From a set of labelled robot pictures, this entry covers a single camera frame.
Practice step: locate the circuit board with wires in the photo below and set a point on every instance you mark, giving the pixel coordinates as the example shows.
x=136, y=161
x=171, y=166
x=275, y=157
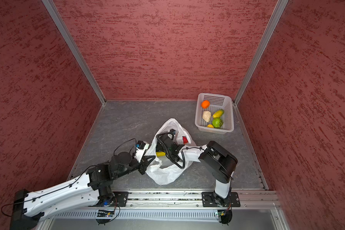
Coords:
x=105, y=216
x=225, y=215

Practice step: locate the right aluminium corner post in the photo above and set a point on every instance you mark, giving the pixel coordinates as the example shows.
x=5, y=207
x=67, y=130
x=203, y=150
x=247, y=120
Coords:
x=272, y=23

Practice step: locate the white perforated plastic basket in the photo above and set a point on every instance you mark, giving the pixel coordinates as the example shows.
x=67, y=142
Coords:
x=217, y=102

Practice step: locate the white plastic bag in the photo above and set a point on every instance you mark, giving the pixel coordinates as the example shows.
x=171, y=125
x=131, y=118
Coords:
x=166, y=175

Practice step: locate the red pepper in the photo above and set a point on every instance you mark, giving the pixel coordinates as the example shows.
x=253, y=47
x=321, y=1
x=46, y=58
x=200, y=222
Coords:
x=185, y=140

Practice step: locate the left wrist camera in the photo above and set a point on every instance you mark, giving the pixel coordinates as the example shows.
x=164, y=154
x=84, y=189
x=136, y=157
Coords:
x=141, y=148

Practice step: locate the right circuit board with wires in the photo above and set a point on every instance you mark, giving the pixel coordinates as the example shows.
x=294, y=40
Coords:
x=225, y=215

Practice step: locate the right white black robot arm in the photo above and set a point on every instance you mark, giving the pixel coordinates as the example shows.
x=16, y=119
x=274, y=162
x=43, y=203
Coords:
x=216, y=159

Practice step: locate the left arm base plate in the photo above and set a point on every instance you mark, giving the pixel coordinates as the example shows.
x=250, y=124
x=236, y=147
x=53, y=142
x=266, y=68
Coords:
x=115, y=199

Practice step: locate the beige potato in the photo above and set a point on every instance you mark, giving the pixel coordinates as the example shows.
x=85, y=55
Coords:
x=206, y=116

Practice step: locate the left circuit board with wires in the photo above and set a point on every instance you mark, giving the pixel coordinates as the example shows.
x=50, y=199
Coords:
x=105, y=216

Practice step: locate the left aluminium corner post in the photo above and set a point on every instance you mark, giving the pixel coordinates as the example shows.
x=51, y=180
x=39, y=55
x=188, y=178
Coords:
x=55, y=15

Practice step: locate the aluminium front rail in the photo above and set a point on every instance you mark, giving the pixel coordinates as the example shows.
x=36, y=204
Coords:
x=192, y=199

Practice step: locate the green custard apple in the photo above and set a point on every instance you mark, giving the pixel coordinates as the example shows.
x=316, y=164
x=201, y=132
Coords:
x=217, y=122

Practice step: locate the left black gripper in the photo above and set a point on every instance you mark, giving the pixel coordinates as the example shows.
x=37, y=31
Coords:
x=145, y=161

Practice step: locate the yellow banana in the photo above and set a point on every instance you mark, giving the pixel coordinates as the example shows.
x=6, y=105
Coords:
x=160, y=154

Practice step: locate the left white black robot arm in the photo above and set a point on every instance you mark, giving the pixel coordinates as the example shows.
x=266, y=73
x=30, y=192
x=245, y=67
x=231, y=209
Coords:
x=91, y=189

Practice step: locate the aluminium corner post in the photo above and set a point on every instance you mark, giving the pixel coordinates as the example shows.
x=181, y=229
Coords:
x=55, y=15
x=272, y=23

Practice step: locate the orange carrot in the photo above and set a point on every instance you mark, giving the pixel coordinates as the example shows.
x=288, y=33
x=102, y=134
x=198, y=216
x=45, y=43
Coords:
x=205, y=104

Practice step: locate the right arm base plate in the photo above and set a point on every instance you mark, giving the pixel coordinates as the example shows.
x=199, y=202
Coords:
x=211, y=199

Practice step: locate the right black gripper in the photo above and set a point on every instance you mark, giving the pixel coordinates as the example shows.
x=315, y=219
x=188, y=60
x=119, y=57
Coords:
x=159, y=146

